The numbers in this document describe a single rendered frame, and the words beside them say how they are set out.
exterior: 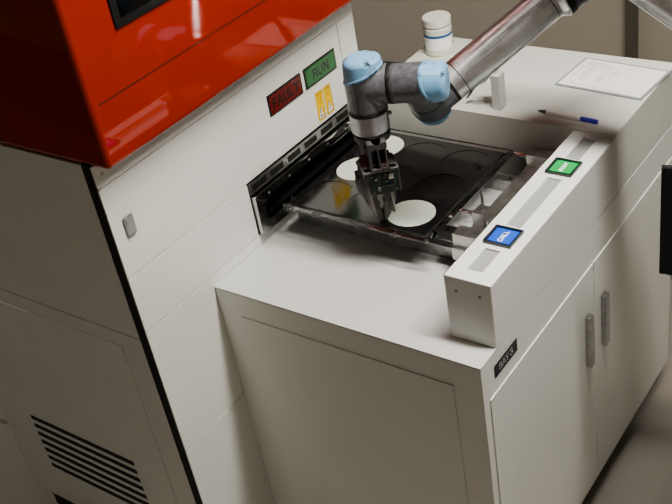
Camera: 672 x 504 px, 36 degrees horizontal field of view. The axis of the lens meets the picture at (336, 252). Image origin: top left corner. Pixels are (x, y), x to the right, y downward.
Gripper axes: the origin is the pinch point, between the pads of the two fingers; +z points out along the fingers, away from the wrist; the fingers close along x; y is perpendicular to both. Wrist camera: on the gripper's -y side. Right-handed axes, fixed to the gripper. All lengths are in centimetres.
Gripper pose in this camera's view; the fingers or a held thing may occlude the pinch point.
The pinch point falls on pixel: (382, 212)
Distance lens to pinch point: 211.4
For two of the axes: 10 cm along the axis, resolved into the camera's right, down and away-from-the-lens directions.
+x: 9.7, -2.2, 0.5
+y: 1.6, 5.3, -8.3
